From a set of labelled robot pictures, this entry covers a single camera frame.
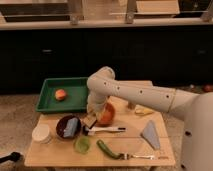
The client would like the banana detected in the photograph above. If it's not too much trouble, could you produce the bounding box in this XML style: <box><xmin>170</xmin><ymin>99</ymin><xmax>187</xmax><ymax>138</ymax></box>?
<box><xmin>135</xmin><ymin>107</ymin><xmax>154</xmax><ymax>116</ymax></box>

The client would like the orange bowl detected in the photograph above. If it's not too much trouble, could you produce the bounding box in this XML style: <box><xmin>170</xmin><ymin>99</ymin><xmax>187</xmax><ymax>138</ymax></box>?
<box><xmin>97</xmin><ymin>103</ymin><xmax>115</xmax><ymax>126</ymax></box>

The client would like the metal cup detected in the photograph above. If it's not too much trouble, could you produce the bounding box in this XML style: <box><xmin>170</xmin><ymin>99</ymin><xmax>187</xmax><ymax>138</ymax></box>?
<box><xmin>127</xmin><ymin>102</ymin><xmax>136</xmax><ymax>110</ymax></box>

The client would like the wooden table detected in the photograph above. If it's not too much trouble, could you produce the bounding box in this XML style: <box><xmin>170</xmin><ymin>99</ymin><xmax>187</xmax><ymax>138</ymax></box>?
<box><xmin>25</xmin><ymin>97</ymin><xmax>175</xmax><ymax>168</ymax></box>

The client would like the green chili pepper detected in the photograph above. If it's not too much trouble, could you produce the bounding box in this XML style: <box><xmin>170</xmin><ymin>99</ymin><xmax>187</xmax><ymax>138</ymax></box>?
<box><xmin>96</xmin><ymin>140</ymin><xmax>120</xmax><ymax>159</ymax></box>

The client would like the blue sponge in bowl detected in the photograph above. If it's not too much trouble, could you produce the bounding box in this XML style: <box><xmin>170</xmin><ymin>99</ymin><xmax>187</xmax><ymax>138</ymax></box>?
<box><xmin>63</xmin><ymin>118</ymin><xmax>78</xmax><ymax>138</ymax></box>

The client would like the peach fruit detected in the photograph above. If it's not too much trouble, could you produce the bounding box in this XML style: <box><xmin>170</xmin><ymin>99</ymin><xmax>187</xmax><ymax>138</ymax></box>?
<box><xmin>55</xmin><ymin>89</ymin><xmax>67</xmax><ymax>101</ymax></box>

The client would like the metal fork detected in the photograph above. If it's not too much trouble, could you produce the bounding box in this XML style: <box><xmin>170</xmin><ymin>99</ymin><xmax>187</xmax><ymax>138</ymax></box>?
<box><xmin>119</xmin><ymin>153</ymin><xmax>155</xmax><ymax>160</ymax></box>

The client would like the green plastic cup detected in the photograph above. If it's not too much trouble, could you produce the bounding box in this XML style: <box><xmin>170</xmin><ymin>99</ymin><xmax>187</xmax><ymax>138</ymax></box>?
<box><xmin>74</xmin><ymin>136</ymin><xmax>91</xmax><ymax>154</ymax></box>

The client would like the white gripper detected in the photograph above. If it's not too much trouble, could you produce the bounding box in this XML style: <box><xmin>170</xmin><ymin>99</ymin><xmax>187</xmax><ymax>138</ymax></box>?
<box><xmin>87</xmin><ymin>102</ymin><xmax>106</xmax><ymax>120</ymax></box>

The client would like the green plastic tray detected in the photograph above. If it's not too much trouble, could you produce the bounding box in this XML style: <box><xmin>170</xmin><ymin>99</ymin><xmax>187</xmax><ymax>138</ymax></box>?
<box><xmin>36</xmin><ymin>77</ymin><xmax>88</xmax><ymax>113</ymax></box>

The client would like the white round container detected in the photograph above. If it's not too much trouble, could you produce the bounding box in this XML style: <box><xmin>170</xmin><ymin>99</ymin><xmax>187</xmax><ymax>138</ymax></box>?
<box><xmin>32</xmin><ymin>124</ymin><xmax>51</xmax><ymax>143</ymax></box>

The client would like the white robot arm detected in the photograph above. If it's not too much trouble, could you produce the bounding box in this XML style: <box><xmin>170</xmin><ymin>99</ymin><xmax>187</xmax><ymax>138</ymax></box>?
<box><xmin>87</xmin><ymin>66</ymin><xmax>213</xmax><ymax>171</ymax></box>

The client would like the dark red bowl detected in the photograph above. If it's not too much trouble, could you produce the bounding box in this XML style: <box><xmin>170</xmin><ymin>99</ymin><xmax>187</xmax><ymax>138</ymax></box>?
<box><xmin>56</xmin><ymin>115</ymin><xmax>81</xmax><ymax>139</ymax></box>

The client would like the black object on floor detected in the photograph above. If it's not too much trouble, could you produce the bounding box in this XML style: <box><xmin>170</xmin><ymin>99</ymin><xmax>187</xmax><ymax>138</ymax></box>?
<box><xmin>0</xmin><ymin>152</ymin><xmax>21</xmax><ymax>164</ymax></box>

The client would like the grey folded cloth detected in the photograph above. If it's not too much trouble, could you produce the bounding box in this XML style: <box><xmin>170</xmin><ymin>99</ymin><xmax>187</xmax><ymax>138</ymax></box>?
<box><xmin>140</xmin><ymin>120</ymin><xmax>161</xmax><ymax>150</ymax></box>

